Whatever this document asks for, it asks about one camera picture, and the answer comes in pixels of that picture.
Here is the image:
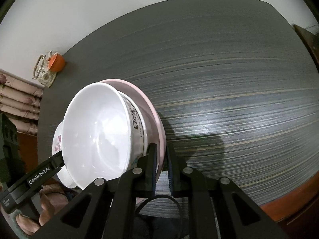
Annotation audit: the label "large pink bowl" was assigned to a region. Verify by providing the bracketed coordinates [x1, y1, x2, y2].
[101, 79, 166, 180]

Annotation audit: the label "white plate pink flowers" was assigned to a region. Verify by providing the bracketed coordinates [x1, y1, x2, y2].
[51, 121, 78, 189]

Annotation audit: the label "orange tea strainer cup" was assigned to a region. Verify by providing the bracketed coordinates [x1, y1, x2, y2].
[48, 53, 65, 72]

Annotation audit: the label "beige patterned curtain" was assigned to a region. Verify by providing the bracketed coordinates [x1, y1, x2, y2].
[0, 71, 43, 136]

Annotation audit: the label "white Dog bowl blue base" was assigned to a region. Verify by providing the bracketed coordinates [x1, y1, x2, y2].
[62, 82, 148, 189]

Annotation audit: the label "floral ceramic teapot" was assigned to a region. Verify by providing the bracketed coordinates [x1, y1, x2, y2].
[32, 50, 57, 88]

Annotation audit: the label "dark wooden side cabinet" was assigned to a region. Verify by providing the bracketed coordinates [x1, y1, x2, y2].
[293, 24, 319, 71]

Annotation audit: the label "person left hand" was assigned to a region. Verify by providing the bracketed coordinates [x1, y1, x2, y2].
[16, 183, 69, 236]

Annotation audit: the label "black cable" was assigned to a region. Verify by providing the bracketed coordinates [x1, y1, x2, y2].
[134, 194, 184, 229]

